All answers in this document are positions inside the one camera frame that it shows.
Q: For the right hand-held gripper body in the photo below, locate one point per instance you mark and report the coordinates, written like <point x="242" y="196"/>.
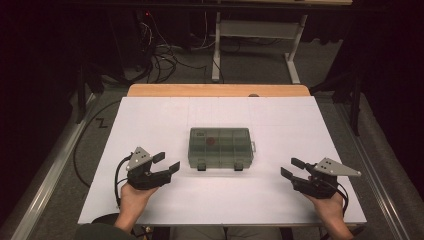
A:
<point x="333" y="166"/>

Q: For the person's left leg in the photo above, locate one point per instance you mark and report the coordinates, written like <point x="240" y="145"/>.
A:
<point x="196" y="234"/>

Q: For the grey translucent compartment box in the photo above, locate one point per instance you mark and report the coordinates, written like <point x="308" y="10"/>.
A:
<point x="220" y="146"/>

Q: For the person's right leg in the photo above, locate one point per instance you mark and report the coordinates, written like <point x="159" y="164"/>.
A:
<point x="256" y="234"/>

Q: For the person's left hand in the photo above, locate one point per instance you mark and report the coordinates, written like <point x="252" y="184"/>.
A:
<point x="135" y="203"/>

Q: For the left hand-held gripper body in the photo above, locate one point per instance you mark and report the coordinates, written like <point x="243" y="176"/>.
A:
<point x="139" y="160"/>

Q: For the black metal stand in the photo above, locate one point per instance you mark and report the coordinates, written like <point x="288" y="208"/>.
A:
<point x="81" y="93"/>
<point x="356" y="106"/>

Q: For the aluminium floor rail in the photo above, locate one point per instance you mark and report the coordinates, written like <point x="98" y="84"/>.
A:
<point x="50" y="180"/>
<point x="378" y="181"/>

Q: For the person's leg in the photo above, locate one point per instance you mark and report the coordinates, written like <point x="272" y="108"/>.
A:
<point x="196" y="234"/>
<point x="256" y="234"/>

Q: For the white table cover board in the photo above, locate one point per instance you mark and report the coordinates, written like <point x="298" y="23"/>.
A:
<point x="160" y="116"/>

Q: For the person's right hand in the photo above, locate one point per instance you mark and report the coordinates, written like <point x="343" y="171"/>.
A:
<point x="328" y="210"/>

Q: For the white metal desk frame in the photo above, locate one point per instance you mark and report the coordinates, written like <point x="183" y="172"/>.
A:
<point x="256" y="29"/>

